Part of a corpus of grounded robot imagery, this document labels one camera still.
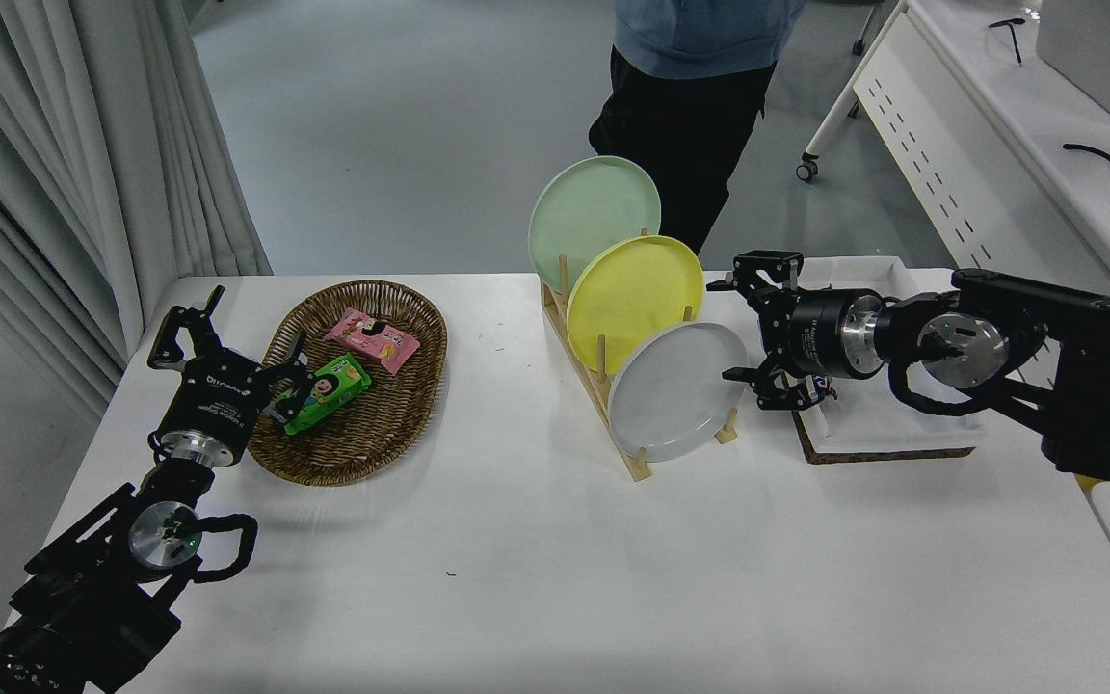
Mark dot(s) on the grey plate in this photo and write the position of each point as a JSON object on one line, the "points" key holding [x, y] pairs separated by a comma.
{"points": [[675, 390]]}

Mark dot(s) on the pale grey curtain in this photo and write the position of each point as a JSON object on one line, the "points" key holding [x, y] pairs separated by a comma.
{"points": [[83, 145]]}

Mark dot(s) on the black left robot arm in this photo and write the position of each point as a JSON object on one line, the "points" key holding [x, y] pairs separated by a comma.
{"points": [[83, 598]]}

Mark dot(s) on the short Snickers bar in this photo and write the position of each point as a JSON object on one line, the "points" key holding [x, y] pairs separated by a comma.
{"points": [[825, 389]]}

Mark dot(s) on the black glasses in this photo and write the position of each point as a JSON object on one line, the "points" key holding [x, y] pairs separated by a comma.
{"points": [[1006, 21]]}

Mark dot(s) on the brown wicker basket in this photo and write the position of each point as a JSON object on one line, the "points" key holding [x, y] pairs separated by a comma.
{"points": [[391, 414]]}

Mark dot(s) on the pink snack pack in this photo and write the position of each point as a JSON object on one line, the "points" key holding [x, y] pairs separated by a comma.
{"points": [[362, 333]]}

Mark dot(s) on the white tray with cork base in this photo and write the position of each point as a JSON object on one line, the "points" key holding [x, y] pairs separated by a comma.
{"points": [[863, 429]]}

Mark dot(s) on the white perforated desk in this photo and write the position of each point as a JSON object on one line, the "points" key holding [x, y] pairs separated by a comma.
{"points": [[998, 145]]}

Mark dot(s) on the silver laptop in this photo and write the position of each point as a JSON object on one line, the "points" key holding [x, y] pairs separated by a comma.
{"points": [[1095, 48]]}

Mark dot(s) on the green snack pack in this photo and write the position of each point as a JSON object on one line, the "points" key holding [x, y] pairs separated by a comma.
{"points": [[338, 381]]}

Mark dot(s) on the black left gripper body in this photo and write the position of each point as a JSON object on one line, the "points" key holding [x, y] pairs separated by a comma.
{"points": [[218, 405]]}

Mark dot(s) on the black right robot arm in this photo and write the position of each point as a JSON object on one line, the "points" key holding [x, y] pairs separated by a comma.
{"points": [[1095, 366]]}

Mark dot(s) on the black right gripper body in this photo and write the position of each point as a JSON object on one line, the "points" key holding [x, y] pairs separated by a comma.
{"points": [[810, 333]]}

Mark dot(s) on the yellow plate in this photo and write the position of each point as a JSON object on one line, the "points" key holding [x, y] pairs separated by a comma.
{"points": [[632, 289]]}

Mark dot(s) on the wooden plate rack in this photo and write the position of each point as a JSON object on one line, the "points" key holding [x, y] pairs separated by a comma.
{"points": [[640, 470]]}

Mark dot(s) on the pale green plate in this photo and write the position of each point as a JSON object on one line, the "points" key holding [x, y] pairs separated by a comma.
{"points": [[584, 212]]}

